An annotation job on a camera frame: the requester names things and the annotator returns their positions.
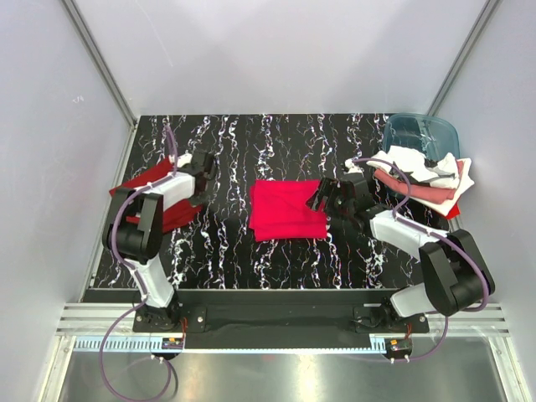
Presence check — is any bright pink-red t-shirt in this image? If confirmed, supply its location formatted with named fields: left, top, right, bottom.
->
left=249, top=179, right=327, bottom=242

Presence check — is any dark red t-shirt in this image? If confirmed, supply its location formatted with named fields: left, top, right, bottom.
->
left=121, top=156, right=203, bottom=234

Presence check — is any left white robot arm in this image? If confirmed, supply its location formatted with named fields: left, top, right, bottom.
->
left=102, top=151, right=218, bottom=326

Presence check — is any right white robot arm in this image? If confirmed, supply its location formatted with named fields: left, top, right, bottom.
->
left=307, top=173, right=495, bottom=327

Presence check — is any dusty pink folded t-shirt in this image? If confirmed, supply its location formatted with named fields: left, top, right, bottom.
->
left=374, top=168, right=459, bottom=205

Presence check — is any white black printed t-shirt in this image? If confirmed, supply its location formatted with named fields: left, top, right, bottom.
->
left=367, top=146, right=460, bottom=189

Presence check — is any red t-shirt under pile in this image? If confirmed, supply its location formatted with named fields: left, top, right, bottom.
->
left=444, top=204, right=461, bottom=220

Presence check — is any blue transparent plastic bin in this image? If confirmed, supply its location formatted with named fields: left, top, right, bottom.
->
left=382, top=113, right=461, bottom=161

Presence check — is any white folded t-shirt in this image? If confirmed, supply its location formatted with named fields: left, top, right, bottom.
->
left=415, top=158, right=475, bottom=217

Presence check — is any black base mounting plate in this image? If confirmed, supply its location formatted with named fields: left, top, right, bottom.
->
left=133, top=289, right=429, bottom=344

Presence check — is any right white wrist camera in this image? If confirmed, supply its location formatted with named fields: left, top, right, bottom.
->
left=343, top=158, right=364, bottom=176

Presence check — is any left aluminium frame post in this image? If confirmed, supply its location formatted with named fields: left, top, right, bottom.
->
left=59, top=0, right=137, bottom=129

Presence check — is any aluminium frame post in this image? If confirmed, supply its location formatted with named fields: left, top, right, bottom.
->
left=59, top=0, right=137, bottom=129
left=427, top=0, right=502, bottom=116

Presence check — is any white slotted cable duct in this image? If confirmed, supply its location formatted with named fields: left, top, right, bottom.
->
left=74, top=334, right=386, bottom=354

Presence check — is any right aluminium frame post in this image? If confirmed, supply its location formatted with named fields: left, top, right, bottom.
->
left=427, top=0, right=502, bottom=116

